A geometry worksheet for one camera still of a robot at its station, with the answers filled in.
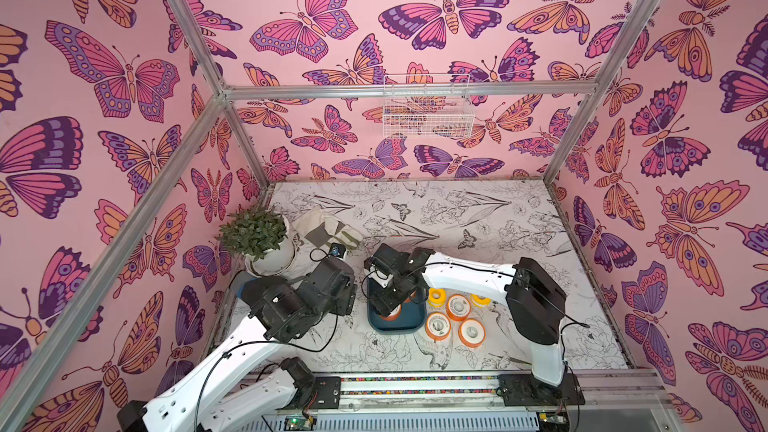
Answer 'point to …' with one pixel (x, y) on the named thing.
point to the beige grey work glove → (322, 229)
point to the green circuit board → (297, 423)
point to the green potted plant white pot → (261, 236)
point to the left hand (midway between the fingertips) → (342, 284)
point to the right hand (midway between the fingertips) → (379, 307)
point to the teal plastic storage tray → (411, 319)
